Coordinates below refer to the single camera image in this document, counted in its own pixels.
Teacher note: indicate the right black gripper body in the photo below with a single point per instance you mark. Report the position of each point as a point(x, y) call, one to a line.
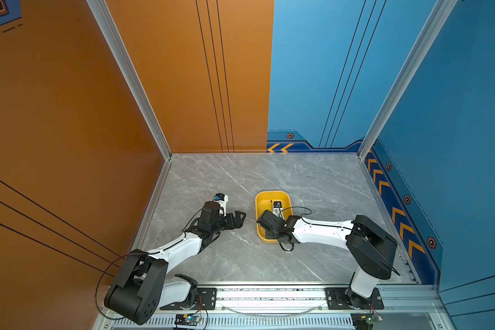
point(271, 236)

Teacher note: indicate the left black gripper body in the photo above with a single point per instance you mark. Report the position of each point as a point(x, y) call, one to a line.
point(221, 225)

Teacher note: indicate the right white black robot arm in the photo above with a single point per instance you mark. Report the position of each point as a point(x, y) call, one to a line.
point(371, 246)

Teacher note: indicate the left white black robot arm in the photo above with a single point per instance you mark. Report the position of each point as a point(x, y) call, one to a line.
point(142, 284)

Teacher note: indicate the yellow plastic bin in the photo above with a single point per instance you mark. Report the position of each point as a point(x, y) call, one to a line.
point(265, 201)

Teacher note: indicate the left circuit board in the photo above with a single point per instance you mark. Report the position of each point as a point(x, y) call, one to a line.
point(187, 321)

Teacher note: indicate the circuit board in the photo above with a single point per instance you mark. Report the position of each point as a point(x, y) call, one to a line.
point(187, 321)
point(365, 321)

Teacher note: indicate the right circuit board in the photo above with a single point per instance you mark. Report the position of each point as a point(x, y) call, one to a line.
point(365, 321)

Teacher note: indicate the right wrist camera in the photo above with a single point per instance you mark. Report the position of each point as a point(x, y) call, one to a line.
point(277, 208)

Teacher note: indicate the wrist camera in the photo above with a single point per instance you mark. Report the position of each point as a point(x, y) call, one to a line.
point(222, 200)
point(277, 208)

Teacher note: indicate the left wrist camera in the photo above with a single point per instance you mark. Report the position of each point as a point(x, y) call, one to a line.
point(222, 200)

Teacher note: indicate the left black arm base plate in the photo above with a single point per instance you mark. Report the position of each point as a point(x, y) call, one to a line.
point(202, 297)

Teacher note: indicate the front aluminium rail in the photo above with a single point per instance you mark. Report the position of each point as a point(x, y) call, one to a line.
point(299, 306)

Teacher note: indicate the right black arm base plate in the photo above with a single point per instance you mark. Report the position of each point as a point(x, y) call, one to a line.
point(339, 298)

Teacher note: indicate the left aluminium frame post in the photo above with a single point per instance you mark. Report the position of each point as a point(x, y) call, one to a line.
point(112, 36)

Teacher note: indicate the aluminium frame post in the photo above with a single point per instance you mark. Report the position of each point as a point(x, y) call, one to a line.
point(432, 27)
point(112, 36)

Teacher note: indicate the right aluminium frame post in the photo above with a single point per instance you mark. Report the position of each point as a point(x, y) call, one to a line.
point(432, 27)

